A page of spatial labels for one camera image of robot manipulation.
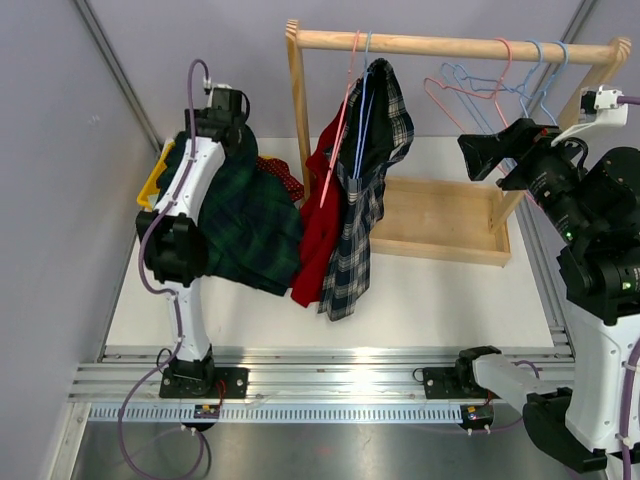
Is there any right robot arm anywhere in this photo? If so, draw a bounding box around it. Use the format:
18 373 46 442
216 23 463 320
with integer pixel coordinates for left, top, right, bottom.
420 118 639 479

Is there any yellow plastic tray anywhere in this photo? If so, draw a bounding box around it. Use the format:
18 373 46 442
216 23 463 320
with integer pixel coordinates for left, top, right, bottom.
136 139 175 211

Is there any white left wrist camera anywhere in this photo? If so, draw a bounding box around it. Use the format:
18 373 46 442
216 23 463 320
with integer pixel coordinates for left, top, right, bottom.
203 77 232 97

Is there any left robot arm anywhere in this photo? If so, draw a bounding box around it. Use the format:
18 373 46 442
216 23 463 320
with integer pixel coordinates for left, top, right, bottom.
136 84 250 400

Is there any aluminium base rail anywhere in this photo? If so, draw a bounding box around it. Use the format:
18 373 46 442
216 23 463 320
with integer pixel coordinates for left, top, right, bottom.
67 344 581 426

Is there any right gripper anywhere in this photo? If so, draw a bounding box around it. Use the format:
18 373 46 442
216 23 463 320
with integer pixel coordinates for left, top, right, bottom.
458 117 595 242

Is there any blue hanger with dotted skirt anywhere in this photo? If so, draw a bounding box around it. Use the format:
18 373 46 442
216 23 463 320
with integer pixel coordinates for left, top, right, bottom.
439 39 544 133

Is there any pink hanger with green skirt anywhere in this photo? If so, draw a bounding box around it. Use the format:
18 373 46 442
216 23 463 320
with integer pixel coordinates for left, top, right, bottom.
423 37 513 134

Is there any red polka dot skirt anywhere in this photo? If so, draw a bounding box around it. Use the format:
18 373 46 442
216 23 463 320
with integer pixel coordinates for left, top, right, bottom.
256 156 304 202

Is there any navy white plaid skirt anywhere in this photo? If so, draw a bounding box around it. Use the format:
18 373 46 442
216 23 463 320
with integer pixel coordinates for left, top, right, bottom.
318 58 414 322

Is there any wooden clothes rack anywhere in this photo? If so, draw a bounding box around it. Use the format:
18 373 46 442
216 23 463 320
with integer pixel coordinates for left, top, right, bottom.
285 19 632 267

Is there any dark green plaid skirt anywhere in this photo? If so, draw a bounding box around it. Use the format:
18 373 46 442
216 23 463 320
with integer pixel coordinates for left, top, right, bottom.
159 127 306 297

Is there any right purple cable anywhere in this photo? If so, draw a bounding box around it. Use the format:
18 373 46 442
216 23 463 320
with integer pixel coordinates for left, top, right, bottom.
514 94 640 480

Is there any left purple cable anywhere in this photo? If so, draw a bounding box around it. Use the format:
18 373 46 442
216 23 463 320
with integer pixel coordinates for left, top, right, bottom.
117 58 211 476

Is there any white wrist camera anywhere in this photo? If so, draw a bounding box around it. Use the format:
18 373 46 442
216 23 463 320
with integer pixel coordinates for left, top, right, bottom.
551 85 635 147
203 77 232 97

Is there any pink hanger left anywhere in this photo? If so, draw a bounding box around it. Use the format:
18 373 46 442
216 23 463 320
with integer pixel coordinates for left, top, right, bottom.
320 30 361 208

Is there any purple cable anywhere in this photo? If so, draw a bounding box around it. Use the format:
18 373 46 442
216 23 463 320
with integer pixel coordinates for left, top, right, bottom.
514 94 640 480
117 58 211 476

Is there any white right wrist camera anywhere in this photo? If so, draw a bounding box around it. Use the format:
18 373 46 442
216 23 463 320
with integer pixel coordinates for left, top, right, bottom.
551 85 635 147

